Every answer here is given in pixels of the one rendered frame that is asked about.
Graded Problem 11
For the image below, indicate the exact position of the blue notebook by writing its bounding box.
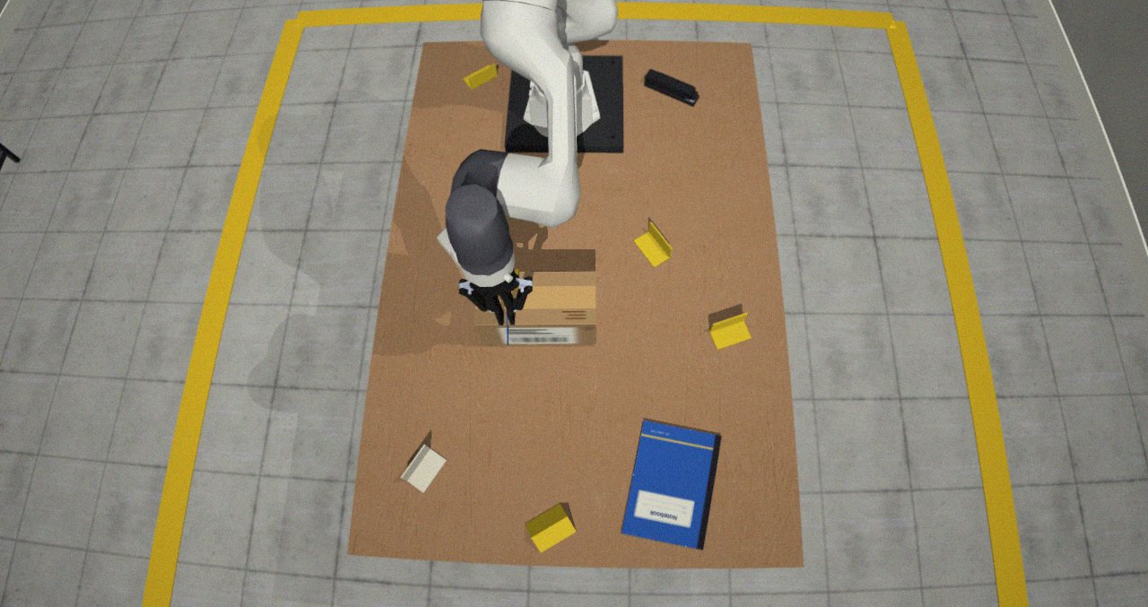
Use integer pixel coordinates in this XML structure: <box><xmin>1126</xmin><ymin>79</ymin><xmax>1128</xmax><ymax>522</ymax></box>
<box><xmin>622</xmin><ymin>421</ymin><xmax>722</xmax><ymax>550</ymax></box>

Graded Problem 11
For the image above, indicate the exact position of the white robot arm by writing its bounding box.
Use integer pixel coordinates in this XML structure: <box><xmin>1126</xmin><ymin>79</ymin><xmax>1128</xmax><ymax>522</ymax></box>
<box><xmin>437</xmin><ymin>0</ymin><xmax>618</xmax><ymax>287</ymax></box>

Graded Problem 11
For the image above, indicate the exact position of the tan cardboard box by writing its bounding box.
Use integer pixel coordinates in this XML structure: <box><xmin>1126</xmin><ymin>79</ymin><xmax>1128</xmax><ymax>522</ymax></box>
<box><xmin>474</xmin><ymin>271</ymin><xmax>596</xmax><ymax>345</ymax></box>

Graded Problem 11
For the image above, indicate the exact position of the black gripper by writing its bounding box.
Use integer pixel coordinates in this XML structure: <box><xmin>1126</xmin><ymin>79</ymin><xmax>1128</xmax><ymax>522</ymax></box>
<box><xmin>459</xmin><ymin>269</ymin><xmax>533</xmax><ymax>325</ymax></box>

